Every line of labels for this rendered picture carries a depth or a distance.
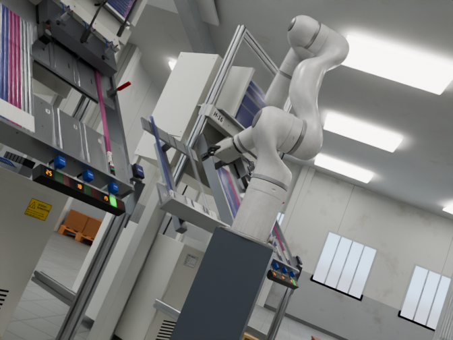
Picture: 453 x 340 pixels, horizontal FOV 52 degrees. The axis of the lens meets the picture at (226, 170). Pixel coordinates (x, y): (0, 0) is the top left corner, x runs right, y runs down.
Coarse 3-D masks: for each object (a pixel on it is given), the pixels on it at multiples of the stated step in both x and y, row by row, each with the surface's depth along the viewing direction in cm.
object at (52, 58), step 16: (0, 0) 150; (16, 0) 158; (32, 16) 162; (32, 32) 157; (32, 48) 152; (48, 48) 160; (64, 48) 170; (48, 64) 155; (64, 64) 164; (80, 64) 174; (64, 80) 167; (80, 80) 168; (96, 96) 172
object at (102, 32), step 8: (32, 0) 166; (40, 0) 166; (56, 0) 168; (64, 0) 171; (72, 0) 177; (64, 8) 171; (72, 8) 174; (80, 8) 180; (80, 16) 176; (88, 16) 182; (88, 24) 179; (96, 24) 185; (96, 32) 183; (104, 32) 188; (104, 40) 187; (112, 40) 190
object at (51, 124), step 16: (48, 112) 141; (64, 112) 149; (48, 128) 137; (64, 128) 145; (80, 128) 152; (64, 144) 140; (80, 144) 148; (96, 144) 156; (112, 144) 165; (96, 160) 151
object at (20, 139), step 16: (0, 128) 121; (16, 128) 122; (16, 144) 127; (32, 144) 128; (48, 144) 130; (48, 160) 135; (80, 160) 140; (80, 176) 145; (96, 176) 147; (112, 176) 150
